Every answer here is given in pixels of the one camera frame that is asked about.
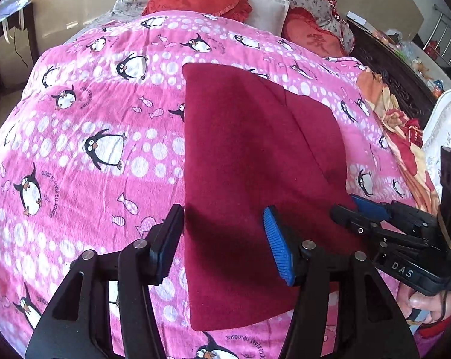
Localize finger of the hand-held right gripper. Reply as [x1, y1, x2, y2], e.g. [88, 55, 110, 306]
[351, 195, 441, 232]
[330, 205, 448, 253]

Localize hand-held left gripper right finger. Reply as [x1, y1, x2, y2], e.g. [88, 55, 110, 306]
[263, 206, 420, 359]

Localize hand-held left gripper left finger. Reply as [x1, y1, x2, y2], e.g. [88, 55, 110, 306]
[25, 204, 185, 359]

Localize maroon fleece garment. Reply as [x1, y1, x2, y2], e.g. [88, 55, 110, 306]
[181, 63, 364, 333]

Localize person's right hand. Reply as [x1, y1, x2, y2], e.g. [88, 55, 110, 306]
[397, 284, 451, 325]

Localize orange floral quilt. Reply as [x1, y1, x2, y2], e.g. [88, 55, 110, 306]
[356, 69, 443, 210]

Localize pink penguin print blanket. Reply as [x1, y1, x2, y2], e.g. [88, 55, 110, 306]
[0, 10, 428, 359]

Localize white plastic seat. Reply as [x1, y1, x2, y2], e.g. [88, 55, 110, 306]
[422, 89, 451, 158]

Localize pile of small toys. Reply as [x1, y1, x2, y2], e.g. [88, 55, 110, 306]
[373, 28, 447, 98]

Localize dark wooden headboard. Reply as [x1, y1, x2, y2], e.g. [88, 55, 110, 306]
[347, 18, 445, 130]

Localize metal railing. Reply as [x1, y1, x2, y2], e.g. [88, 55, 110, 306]
[429, 5, 451, 79]

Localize white square pillow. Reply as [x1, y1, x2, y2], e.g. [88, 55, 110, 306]
[240, 0, 290, 32]

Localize dark wooden desk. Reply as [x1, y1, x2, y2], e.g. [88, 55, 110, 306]
[0, 0, 37, 100]

